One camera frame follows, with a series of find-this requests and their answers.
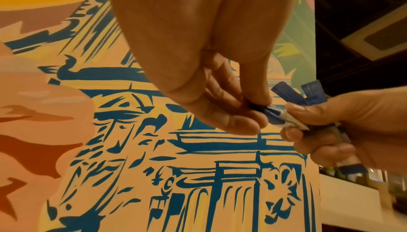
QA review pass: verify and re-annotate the person's right hand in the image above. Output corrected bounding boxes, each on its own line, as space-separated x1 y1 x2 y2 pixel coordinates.
279 86 407 175

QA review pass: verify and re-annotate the person's left hand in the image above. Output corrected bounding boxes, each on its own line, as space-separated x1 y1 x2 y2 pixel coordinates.
100 0 305 137

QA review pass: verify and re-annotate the pile of blue Equal sachets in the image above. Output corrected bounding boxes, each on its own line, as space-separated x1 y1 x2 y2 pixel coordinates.
246 79 371 176

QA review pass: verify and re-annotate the white-topped bar counter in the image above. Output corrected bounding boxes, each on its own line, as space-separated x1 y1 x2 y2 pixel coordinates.
320 172 407 229

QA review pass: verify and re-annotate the ceiling air vent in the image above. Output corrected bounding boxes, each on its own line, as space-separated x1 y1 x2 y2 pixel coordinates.
339 3 407 62

